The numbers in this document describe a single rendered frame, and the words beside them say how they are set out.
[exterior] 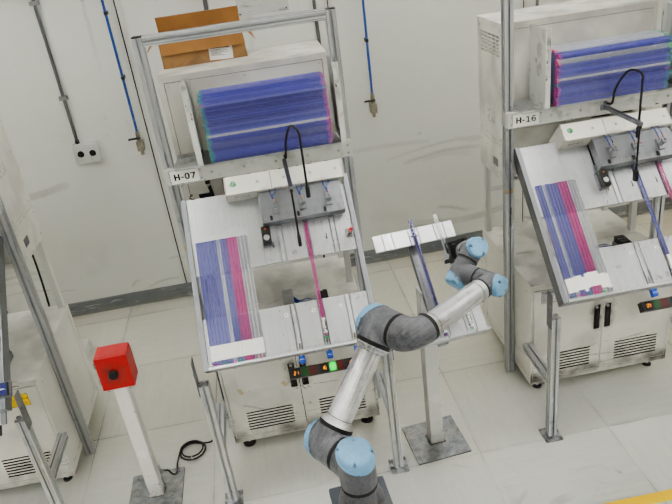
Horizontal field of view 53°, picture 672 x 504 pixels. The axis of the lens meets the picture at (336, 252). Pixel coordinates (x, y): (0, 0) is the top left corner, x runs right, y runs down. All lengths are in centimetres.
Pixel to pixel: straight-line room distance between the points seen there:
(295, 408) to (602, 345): 150
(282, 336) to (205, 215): 60
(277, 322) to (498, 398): 130
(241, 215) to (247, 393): 84
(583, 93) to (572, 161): 29
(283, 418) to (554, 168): 167
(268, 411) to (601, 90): 203
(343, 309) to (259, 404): 73
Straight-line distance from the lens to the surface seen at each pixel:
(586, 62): 302
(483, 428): 331
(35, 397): 322
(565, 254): 291
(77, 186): 450
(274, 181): 275
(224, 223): 279
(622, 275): 298
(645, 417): 346
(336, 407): 218
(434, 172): 457
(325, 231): 275
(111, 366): 283
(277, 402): 317
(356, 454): 210
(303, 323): 266
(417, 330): 207
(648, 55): 315
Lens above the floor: 223
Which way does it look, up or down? 27 degrees down
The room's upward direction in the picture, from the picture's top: 8 degrees counter-clockwise
